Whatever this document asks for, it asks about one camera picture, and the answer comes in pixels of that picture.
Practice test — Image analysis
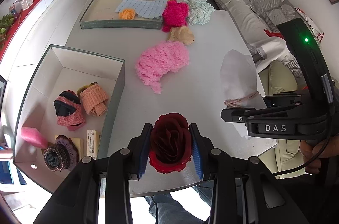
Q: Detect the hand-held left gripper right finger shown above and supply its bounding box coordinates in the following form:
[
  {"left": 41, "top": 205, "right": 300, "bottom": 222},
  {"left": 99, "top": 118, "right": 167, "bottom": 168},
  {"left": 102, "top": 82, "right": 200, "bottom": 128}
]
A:
[{"left": 188, "top": 123, "right": 311, "bottom": 224}]

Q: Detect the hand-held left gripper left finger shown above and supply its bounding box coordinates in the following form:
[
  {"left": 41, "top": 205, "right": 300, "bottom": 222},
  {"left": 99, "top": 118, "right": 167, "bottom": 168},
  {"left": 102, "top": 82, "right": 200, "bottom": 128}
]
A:
[{"left": 33, "top": 123, "right": 153, "bottom": 224}]

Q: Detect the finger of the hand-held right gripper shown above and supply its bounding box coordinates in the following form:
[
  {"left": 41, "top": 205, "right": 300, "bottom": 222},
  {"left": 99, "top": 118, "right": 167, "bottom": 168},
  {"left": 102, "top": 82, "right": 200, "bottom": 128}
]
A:
[
  {"left": 262, "top": 95, "right": 303, "bottom": 109},
  {"left": 221, "top": 107, "right": 268, "bottom": 124}
]

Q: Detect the dark red fabric rose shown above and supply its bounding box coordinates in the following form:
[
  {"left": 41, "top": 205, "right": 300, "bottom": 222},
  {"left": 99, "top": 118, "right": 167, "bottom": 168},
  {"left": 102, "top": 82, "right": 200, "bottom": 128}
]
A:
[{"left": 148, "top": 113, "right": 192, "bottom": 174}]

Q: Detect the white cloth pouch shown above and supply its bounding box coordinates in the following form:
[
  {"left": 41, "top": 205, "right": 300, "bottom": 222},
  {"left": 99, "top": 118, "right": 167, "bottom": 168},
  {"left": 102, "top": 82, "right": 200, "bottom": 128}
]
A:
[{"left": 220, "top": 49, "right": 277, "bottom": 146}]

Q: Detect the cream box with red stamp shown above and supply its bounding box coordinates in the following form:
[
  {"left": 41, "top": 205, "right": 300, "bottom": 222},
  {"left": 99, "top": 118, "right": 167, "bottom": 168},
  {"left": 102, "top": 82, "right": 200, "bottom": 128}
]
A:
[{"left": 86, "top": 129, "right": 102, "bottom": 159}]

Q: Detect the peach knitted cloth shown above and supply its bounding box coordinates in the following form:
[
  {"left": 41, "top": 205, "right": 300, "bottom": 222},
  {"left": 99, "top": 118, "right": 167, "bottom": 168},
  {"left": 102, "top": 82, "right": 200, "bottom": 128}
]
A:
[{"left": 79, "top": 83, "right": 110, "bottom": 116}]

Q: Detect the pink and black fuzzy sock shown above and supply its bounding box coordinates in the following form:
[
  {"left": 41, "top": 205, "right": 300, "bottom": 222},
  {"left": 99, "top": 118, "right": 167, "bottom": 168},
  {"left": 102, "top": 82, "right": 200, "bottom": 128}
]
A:
[{"left": 53, "top": 90, "right": 86, "bottom": 132}]

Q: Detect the purple knitted hat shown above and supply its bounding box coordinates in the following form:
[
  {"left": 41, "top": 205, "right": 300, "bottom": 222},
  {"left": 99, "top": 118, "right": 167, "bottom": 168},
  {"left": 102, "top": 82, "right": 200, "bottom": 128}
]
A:
[{"left": 43, "top": 135, "right": 79, "bottom": 171}]

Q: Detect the yellow brown knitted cloth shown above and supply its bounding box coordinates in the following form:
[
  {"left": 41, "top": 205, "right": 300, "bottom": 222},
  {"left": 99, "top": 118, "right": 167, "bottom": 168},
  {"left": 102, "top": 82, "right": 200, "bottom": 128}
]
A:
[{"left": 77, "top": 82, "right": 100, "bottom": 95}]

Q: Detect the deep grey storage box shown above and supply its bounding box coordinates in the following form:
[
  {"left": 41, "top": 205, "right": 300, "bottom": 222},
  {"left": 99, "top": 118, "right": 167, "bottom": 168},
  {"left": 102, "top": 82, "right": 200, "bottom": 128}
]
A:
[{"left": 13, "top": 44, "right": 125, "bottom": 195}]

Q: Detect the pink sponge block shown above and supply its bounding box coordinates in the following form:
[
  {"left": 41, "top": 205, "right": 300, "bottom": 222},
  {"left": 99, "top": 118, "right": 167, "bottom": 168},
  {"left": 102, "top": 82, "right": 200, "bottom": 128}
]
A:
[{"left": 21, "top": 127, "right": 49, "bottom": 149}]

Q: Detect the person's right hand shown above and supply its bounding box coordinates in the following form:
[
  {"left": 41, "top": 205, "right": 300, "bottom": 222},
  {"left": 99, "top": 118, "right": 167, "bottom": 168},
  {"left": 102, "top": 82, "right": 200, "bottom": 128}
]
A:
[{"left": 300, "top": 139, "right": 324, "bottom": 175}]

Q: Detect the cream leather sofa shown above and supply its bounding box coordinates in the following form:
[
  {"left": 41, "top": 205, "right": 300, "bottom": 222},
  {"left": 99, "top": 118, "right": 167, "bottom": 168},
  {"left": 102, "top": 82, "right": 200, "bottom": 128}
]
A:
[{"left": 197, "top": 0, "right": 326, "bottom": 163}]

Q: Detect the person's right leg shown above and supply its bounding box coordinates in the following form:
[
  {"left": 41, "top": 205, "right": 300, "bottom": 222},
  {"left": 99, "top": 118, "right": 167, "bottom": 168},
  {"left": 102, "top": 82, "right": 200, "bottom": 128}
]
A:
[{"left": 192, "top": 182, "right": 215, "bottom": 207}]

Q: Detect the person's leg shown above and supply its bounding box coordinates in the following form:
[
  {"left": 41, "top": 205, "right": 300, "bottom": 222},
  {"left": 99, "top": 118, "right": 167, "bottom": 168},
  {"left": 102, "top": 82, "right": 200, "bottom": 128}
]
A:
[
  {"left": 144, "top": 193, "right": 210, "bottom": 224},
  {"left": 192, "top": 182, "right": 215, "bottom": 207}
]

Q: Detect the white fringed sofa cover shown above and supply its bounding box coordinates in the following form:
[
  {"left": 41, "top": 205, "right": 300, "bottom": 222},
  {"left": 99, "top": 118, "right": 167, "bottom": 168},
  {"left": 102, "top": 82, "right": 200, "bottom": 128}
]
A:
[{"left": 212, "top": 0, "right": 310, "bottom": 81}]

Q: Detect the person's left leg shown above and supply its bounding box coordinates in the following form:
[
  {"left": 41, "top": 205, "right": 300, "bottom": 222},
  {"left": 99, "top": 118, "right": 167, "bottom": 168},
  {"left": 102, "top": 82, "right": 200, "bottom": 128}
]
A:
[{"left": 144, "top": 193, "right": 210, "bottom": 224}]

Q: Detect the white red printed cushion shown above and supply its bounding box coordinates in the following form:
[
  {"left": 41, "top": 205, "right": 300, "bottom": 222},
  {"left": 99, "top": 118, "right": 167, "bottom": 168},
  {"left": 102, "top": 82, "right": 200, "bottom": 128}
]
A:
[{"left": 294, "top": 7, "right": 325, "bottom": 43}]

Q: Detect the light pink fuzzy cloth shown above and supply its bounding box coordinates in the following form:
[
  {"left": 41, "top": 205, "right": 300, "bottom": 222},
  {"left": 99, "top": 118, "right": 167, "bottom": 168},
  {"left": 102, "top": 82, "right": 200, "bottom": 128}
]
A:
[{"left": 135, "top": 41, "right": 190, "bottom": 94}]

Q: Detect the beige rolled cloth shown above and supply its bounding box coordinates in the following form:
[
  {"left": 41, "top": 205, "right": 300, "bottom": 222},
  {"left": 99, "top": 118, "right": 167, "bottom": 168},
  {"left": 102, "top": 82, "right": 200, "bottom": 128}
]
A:
[{"left": 167, "top": 26, "right": 196, "bottom": 46}]

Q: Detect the mint green cloth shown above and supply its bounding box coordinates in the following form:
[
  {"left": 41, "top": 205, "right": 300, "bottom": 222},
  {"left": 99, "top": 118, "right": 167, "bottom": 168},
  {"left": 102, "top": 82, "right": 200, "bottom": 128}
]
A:
[{"left": 185, "top": 0, "right": 215, "bottom": 26}]

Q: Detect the magenta fuzzy cloth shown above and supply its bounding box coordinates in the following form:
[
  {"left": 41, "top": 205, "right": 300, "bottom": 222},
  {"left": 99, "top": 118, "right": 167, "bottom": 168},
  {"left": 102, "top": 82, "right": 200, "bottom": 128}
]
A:
[{"left": 161, "top": 0, "right": 190, "bottom": 33}]

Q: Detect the shallow grey box lid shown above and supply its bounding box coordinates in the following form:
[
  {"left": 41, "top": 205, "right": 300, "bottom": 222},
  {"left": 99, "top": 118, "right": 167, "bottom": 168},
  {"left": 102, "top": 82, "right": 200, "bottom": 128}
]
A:
[{"left": 79, "top": 0, "right": 168, "bottom": 30}]

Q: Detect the blue white box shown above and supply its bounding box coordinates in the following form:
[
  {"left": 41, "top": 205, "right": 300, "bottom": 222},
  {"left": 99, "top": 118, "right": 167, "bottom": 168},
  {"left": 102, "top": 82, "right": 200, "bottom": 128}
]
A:
[{"left": 0, "top": 152, "right": 27, "bottom": 187}]

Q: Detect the orange fabric rose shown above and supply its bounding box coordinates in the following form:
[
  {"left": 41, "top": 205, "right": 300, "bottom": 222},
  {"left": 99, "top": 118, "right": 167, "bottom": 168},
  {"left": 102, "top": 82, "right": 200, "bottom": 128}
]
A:
[{"left": 118, "top": 8, "right": 137, "bottom": 20}]

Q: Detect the blue dotted sheet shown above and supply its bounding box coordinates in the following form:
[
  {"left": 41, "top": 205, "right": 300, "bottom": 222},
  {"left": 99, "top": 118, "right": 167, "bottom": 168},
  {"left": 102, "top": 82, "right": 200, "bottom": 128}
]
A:
[{"left": 114, "top": 0, "right": 168, "bottom": 20}]

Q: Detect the white low cabinet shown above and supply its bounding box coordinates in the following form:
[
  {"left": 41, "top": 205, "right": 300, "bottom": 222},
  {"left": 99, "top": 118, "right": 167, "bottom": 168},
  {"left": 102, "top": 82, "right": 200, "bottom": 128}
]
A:
[{"left": 0, "top": 0, "right": 112, "bottom": 76}]

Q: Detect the red cabinet runner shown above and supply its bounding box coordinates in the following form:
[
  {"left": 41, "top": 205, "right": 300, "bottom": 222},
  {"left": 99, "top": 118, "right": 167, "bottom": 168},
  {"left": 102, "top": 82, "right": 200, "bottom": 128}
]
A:
[{"left": 0, "top": 0, "right": 80, "bottom": 55}]

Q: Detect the green houseplant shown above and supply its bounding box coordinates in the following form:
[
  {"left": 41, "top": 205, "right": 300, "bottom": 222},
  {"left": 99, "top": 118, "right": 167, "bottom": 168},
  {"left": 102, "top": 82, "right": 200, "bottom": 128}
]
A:
[{"left": 0, "top": 13, "right": 16, "bottom": 36}]

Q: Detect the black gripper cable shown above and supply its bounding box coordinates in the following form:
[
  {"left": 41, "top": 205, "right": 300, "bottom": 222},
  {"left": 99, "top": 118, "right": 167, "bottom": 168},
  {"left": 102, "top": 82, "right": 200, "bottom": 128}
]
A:
[{"left": 272, "top": 76, "right": 335, "bottom": 177}]

